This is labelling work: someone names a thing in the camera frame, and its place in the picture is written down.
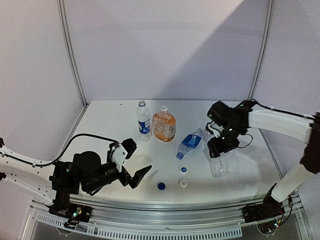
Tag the clear unlabelled plastic bottle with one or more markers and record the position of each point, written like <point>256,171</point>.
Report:
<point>219,167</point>

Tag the left aluminium corner post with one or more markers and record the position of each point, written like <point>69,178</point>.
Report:
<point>70,52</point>

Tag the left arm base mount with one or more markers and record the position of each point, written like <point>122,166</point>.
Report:
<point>73,213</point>

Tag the white water-bottle cap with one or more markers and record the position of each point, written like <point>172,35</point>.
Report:
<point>183,183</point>

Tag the white orange-bottle cap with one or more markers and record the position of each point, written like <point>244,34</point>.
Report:
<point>183,170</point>

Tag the blue Pepsi bottle cap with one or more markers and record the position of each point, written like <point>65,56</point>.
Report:
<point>161,186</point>

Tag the right aluminium corner post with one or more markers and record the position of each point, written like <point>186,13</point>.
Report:
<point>262,49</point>

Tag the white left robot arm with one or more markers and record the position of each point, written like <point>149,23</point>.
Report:
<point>84,173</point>

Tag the Pepsi bottle blue label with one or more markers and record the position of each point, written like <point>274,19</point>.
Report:
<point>144,122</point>

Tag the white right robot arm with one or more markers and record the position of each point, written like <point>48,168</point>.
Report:
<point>228,123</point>

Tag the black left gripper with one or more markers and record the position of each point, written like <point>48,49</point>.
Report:
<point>135,180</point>

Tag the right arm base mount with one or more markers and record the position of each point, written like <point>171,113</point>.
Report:
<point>269,208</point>

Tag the orange label crushed bottle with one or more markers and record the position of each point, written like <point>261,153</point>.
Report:
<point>164,125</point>

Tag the blue label crushed water bottle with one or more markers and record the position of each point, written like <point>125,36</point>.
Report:
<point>190,142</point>

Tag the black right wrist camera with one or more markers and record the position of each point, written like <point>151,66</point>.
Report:
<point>214,129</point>

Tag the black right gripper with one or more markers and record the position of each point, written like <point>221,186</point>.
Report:
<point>216,148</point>

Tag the aluminium corner post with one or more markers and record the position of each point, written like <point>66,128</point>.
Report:
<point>70,52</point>
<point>262,49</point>

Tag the aluminium table front rail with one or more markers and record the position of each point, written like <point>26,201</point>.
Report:
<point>136,220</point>

